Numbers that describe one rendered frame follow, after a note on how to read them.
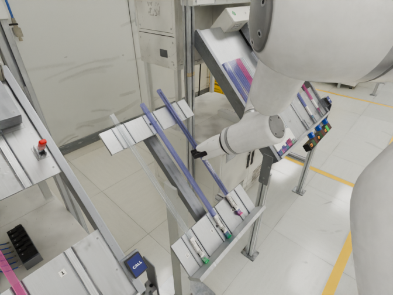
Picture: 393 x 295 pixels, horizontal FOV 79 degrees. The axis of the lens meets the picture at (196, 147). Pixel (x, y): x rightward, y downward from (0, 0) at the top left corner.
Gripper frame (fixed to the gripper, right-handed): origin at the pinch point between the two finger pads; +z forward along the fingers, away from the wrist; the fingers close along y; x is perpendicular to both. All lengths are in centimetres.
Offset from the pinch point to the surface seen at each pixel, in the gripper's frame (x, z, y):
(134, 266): 15.4, -1.2, 35.9
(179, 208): 15.1, 11.7, 10.2
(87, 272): 10.9, 4.0, 44.6
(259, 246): 79, 46, -46
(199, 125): -6, 56, -55
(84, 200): -4.6, 5.6, 36.9
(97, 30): -123, 136, -68
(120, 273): 16.4, 3.3, 38.5
